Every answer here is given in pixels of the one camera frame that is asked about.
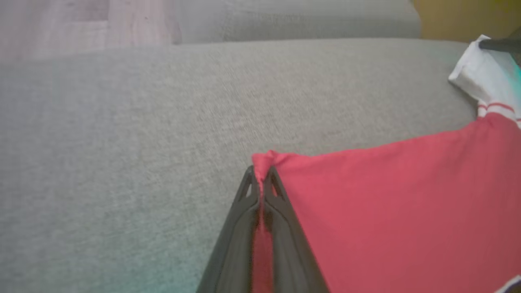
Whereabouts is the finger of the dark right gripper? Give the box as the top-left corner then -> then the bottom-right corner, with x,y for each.
479,38 -> 521,52

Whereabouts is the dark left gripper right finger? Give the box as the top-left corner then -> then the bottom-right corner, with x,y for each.
263,165 -> 330,293

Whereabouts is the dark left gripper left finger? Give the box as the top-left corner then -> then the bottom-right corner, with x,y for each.
195,165 -> 261,293

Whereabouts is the red white sports garment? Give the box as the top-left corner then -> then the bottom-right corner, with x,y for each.
251,35 -> 521,293

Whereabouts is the yellow pillow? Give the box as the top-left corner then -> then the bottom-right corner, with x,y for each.
413,0 -> 521,43

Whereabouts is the grey fabric sofa seat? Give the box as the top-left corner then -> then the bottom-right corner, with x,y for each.
0,37 -> 521,293

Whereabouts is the grey sofa back cushion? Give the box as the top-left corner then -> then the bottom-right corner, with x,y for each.
173,0 -> 422,44

